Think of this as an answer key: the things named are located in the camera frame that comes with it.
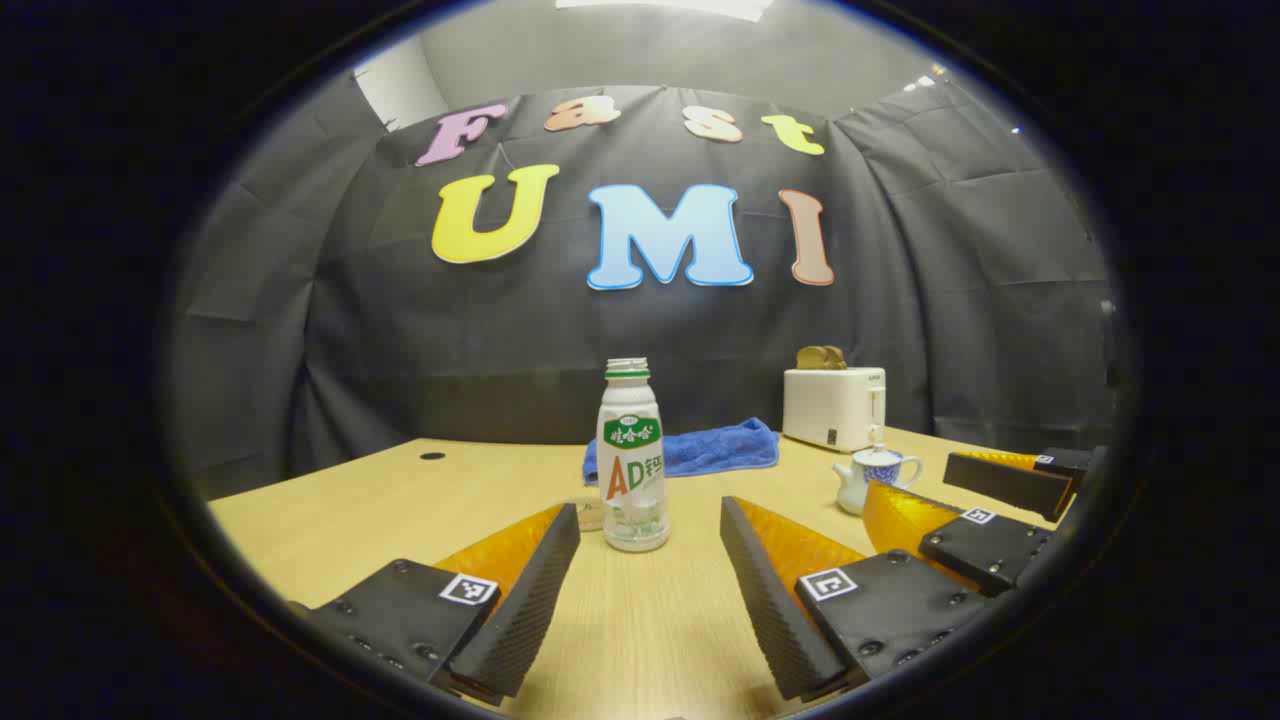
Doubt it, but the white green-label water bottle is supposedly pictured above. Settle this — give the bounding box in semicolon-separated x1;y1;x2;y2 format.
597;358;671;553

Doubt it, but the white toaster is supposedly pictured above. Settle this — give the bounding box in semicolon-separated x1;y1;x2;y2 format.
782;366;888;453

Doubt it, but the ceiling light panel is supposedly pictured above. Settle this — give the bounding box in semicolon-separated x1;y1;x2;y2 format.
555;0;776;22

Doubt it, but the black backdrop cloth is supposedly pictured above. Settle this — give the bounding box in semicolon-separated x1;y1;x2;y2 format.
170;75;1121;501

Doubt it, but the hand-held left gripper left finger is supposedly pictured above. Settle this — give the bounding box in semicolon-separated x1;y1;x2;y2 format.
290;503;581;701

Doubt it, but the blue towel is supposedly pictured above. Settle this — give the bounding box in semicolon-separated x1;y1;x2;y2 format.
583;417;781;488

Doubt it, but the white blue-flower teacup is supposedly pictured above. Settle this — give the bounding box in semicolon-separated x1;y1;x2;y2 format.
833;458;923;517

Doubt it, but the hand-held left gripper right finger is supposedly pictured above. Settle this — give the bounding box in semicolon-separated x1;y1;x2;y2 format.
720;496;1001;703

